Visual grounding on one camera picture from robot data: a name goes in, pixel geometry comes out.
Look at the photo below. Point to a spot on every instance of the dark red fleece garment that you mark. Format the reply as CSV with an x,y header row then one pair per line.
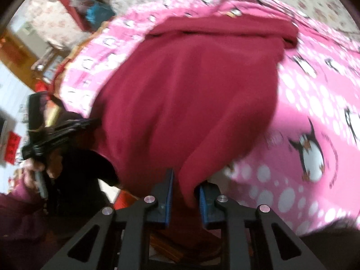
x,y
182,104

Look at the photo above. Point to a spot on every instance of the red paper decoration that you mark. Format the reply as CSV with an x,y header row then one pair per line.
x,y
12,146

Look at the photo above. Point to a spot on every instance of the person's left forearm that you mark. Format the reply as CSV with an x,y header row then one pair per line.
x,y
17,211

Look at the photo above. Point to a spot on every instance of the floral print bed sheet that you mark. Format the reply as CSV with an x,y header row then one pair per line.
x,y
309,2

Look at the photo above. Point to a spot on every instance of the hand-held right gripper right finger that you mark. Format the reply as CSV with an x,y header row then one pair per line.
x,y
203,205

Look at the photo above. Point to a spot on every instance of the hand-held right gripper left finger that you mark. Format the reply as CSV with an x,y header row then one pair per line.
x,y
166,202

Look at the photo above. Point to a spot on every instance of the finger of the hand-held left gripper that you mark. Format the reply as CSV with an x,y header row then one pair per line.
x,y
78,126

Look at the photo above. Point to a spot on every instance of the brown wooden door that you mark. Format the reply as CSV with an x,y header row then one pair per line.
x,y
17,59

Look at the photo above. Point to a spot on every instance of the person's left hand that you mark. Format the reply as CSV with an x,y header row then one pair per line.
x,y
54,166

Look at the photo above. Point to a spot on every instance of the pink penguin print blanket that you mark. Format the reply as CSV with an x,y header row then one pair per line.
x,y
309,104

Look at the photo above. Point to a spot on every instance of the blue bag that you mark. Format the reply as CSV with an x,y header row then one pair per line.
x,y
98,14

